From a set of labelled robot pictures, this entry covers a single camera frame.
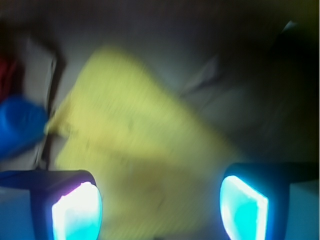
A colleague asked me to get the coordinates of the blue plastic bottle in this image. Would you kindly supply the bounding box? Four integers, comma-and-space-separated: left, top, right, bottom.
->
0, 95, 48, 160

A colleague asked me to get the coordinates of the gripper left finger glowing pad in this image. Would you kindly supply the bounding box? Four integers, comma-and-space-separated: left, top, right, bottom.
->
0, 170, 103, 240

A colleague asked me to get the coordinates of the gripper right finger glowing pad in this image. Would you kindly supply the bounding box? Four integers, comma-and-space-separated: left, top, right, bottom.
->
219, 162, 320, 240

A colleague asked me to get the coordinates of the yellow microfibre cloth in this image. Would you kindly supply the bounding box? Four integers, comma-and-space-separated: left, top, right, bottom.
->
46, 46, 241, 240

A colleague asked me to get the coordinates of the crumpled red cloth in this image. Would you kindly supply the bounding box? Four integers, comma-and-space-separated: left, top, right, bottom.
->
0, 55, 18, 102

